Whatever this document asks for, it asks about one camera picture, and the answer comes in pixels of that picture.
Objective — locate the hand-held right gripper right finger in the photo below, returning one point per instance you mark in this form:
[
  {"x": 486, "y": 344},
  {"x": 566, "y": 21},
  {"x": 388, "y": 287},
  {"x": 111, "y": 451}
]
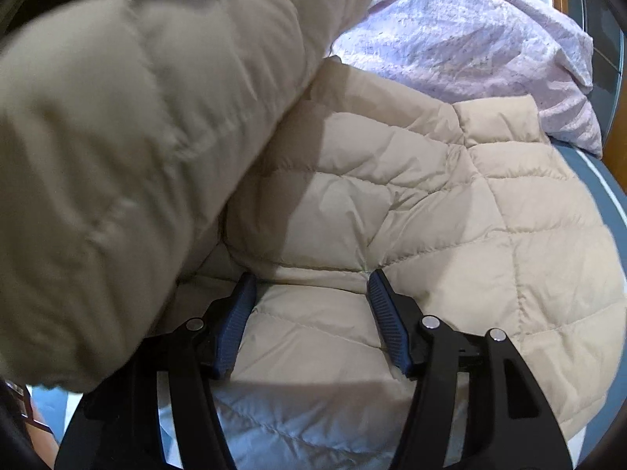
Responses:
[{"x": 387, "y": 323}]

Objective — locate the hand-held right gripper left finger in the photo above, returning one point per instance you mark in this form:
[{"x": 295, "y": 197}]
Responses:
[{"x": 235, "y": 323}]

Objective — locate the beige puffer jacket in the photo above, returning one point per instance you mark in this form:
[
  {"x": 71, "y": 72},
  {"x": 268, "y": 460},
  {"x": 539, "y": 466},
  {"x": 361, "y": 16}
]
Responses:
[{"x": 392, "y": 205}]

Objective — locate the blue striped bed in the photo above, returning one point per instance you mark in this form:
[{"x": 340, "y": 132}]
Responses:
[{"x": 612, "y": 196}]

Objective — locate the pink floral pillow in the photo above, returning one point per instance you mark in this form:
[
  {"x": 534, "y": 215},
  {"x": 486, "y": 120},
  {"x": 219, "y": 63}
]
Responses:
[{"x": 465, "y": 34}]

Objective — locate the frosted glass door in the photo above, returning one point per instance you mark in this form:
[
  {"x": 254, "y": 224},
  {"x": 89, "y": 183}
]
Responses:
[{"x": 607, "y": 34}]

